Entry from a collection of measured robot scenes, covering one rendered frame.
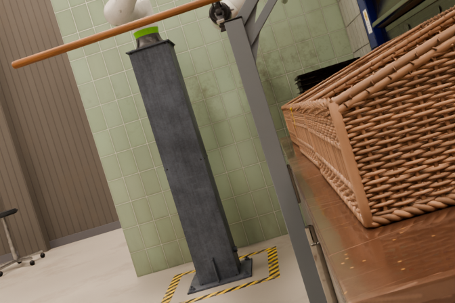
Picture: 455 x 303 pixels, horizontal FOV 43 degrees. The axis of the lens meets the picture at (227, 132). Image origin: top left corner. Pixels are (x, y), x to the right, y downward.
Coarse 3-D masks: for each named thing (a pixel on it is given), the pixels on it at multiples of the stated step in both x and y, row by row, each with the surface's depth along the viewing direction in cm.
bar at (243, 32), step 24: (240, 24) 124; (240, 48) 125; (240, 72) 125; (264, 96) 125; (264, 120) 125; (264, 144) 125; (288, 192) 125; (288, 216) 125; (312, 264) 126; (312, 288) 126
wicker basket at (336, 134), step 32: (448, 32) 63; (384, 64) 117; (416, 64) 63; (448, 64) 63; (320, 96) 118; (352, 96) 64; (384, 96) 64; (416, 96) 117; (448, 96) 64; (320, 128) 87; (352, 128) 65; (384, 128) 64; (416, 128) 64; (448, 128) 63; (320, 160) 111; (352, 160) 64; (384, 160) 65; (416, 160) 64; (448, 160) 64; (352, 192) 71; (384, 192) 65; (416, 192) 64; (448, 192) 64; (384, 224) 64
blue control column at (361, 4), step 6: (360, 0) 254; (366, 0) 246; (360, 6) 258; (366, 6) 247; (372, 6) 246; (372, 12) 246; (372, 18) 247; (366, 30) 261; (372, 30) 248; (378, 30) 247; (372, 36) 252; (378, 36) 247; (372, 42) 255; (378, 42) 247; (384, 42) 247
